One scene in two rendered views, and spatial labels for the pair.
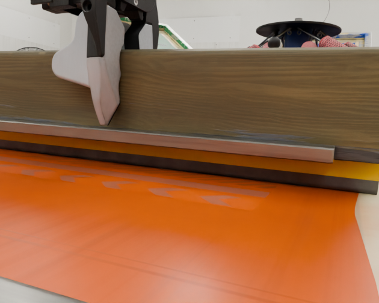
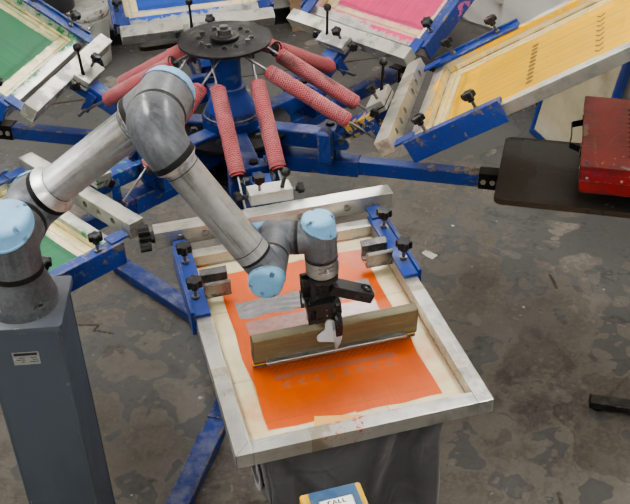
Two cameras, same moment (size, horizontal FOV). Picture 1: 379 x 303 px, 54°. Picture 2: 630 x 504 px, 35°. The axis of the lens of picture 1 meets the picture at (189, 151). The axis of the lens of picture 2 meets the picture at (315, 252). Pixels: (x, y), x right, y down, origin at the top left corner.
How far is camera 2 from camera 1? 221 cm
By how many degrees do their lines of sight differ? 44
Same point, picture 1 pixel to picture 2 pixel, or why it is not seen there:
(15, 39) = not seen: outside the picture
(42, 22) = not seen: outside the picture
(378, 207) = (419, 345)
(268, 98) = (387, 326)
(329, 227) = (418, 363)
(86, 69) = (332, 337)
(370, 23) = not seen: outside the picture
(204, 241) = (407, 381)
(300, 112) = (396, 327)
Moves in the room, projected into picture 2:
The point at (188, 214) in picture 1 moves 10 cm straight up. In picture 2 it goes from (394, 373) to (394, 340)
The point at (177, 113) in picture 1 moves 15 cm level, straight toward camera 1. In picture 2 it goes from (359, 336) to (403, 367)
